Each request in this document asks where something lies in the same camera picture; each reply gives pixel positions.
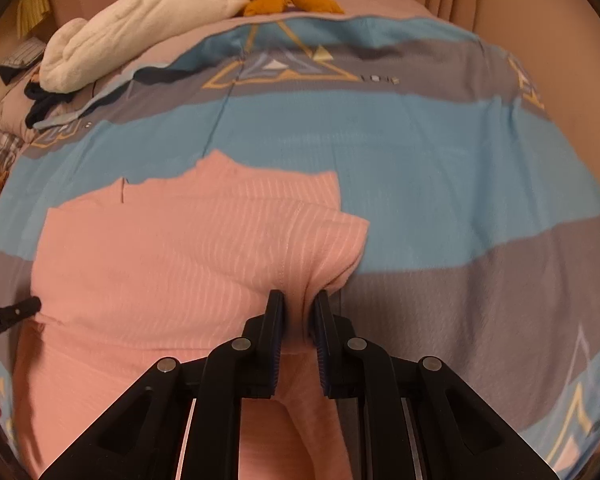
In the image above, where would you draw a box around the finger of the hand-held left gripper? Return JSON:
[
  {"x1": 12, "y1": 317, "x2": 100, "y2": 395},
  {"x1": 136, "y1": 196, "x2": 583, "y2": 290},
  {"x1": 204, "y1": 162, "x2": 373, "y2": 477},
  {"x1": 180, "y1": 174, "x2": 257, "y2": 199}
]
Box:
[{"x1": 0, "y1": 296, "x2": 42, "y2": 343}]

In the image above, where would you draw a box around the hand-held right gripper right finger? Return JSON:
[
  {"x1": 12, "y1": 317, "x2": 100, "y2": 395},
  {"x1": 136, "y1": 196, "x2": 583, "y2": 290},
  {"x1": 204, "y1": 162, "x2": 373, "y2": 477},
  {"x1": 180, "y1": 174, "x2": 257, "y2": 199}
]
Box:
[{"x1": 312, "y1": 291, "x2": 563, "y2": 480}]

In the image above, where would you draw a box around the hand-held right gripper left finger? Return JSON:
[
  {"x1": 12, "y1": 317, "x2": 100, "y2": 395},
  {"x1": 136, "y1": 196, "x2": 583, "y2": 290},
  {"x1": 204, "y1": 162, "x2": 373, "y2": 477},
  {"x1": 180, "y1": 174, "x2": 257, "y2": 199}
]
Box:
[{"x1": 39, "y1": 290, "x2": 286, "y2": 480}]

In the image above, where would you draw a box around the pink long-sleeve shirt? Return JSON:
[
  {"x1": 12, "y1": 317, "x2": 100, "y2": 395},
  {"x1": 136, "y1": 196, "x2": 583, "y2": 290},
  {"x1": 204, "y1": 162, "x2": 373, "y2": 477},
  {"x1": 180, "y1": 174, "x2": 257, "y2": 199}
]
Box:
[{"x1": 12, "y1": 151, "x2": 371, "y2": 480}]

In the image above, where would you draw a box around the blue grey patterned quilt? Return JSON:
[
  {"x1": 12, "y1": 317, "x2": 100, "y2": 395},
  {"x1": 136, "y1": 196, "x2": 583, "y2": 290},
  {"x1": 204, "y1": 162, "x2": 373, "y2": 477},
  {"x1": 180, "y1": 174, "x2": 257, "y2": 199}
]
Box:
[{"x1": 0, "y1": 10, "x2": 600, "y2": 476}]

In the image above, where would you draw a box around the dark navy cloth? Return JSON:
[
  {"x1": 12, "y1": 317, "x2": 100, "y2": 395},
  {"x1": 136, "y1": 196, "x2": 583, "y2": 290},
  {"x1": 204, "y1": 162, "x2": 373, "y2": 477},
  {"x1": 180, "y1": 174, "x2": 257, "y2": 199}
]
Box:
[{"x1": 24, "y1": 80, "x2": 81, "y2": 128}]

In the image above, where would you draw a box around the blue striped folded cloth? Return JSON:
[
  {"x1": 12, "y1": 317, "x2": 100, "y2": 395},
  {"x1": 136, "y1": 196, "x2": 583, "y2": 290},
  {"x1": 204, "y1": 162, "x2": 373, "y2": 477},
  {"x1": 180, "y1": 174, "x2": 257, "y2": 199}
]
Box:
[{"x1": 0, "y1": 37, "x2": 48, "y2": 86}]

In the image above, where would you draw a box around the white plush goose toy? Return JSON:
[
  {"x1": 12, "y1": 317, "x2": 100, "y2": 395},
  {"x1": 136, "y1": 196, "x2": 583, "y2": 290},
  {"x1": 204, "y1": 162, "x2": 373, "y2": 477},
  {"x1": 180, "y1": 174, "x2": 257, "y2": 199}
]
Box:
[{"x1": 39, "y1": 0, "x2": 345, "y2": 93}]

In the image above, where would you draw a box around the yellow striped hanging cloth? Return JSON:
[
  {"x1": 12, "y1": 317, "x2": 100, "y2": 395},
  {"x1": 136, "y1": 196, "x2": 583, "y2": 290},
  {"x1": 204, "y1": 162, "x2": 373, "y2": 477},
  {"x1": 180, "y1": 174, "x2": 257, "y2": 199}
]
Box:
[{"x1": 17, "y1": 0, "x2": 51, "y2": 38}]

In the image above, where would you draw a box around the mauve bed sheet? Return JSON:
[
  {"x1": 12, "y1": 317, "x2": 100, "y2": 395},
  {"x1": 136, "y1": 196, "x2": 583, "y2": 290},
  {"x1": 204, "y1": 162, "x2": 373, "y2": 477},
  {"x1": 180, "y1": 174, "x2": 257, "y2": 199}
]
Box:
[{"x1": 92, "y1": 0, "x2": 473, "y2": 96}]

